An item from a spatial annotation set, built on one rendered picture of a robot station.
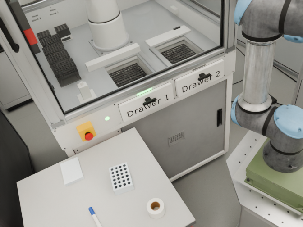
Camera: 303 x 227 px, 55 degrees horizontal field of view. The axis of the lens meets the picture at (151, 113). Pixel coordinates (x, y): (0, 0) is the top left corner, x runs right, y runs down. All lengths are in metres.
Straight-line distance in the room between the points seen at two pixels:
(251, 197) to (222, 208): 0.84
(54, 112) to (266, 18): 0.91
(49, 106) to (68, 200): 0.42
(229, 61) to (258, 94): 0.64
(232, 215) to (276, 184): 0.91
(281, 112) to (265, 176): 0.26
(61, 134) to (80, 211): 0.36
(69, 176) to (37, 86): 0.44
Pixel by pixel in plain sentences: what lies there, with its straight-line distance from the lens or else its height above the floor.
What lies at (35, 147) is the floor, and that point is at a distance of 2.77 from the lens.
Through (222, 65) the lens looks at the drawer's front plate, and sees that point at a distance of 1.59.
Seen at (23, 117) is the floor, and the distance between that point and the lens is 3.14.
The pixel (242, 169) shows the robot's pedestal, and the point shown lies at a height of 0.76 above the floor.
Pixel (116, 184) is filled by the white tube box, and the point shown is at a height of 0.78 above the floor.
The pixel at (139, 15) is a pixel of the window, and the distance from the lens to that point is 1.24.
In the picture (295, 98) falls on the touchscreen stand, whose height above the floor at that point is 0.46.
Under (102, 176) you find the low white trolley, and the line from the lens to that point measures 1.36.
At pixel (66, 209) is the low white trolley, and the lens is 1.33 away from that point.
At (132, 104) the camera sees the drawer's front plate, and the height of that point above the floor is 0.91.
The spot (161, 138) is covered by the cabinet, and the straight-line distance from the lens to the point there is 1.72.
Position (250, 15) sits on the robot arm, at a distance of 0.86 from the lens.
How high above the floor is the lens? 1.84
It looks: 44 degrees down
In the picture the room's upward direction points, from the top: 12 degrees counter-clockwise
